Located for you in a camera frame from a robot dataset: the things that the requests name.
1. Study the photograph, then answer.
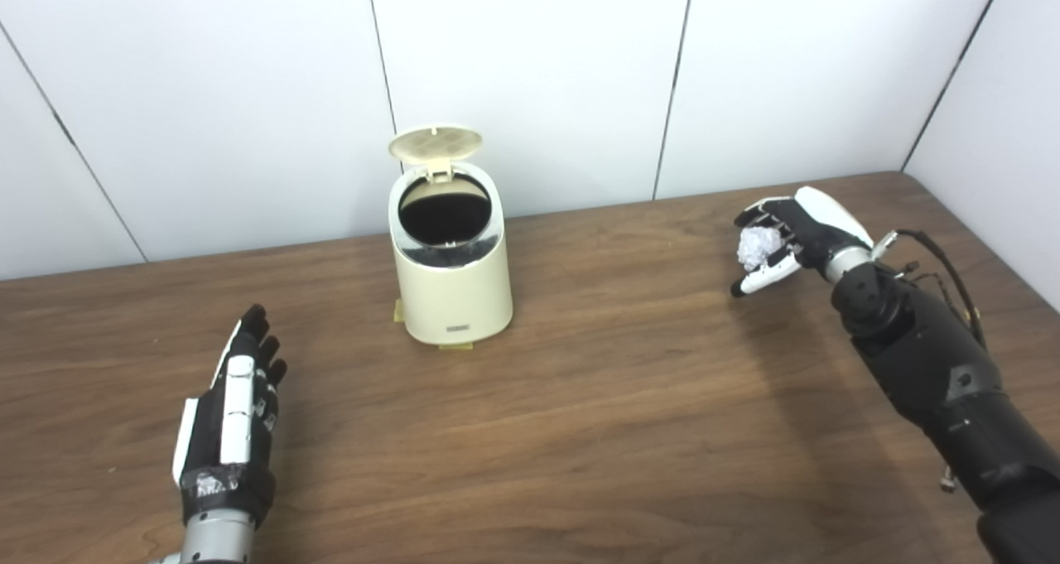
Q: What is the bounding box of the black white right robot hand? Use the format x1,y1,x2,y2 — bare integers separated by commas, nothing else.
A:
730,186,875,298

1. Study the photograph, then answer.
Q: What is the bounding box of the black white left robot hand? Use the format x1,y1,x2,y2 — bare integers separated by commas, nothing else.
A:
171,304,288,528

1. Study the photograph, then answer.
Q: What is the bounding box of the white paper ball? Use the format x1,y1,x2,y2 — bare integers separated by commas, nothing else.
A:
737,226,784,272

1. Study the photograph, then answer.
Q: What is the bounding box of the cream-colored desktop trash bin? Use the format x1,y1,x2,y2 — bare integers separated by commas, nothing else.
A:
388,162,514,345

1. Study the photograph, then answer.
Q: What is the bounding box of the round cream bin lid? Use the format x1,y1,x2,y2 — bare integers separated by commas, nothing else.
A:
388,125,484,184

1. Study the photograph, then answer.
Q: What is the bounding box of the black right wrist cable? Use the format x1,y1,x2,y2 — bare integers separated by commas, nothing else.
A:
874,229,988,351

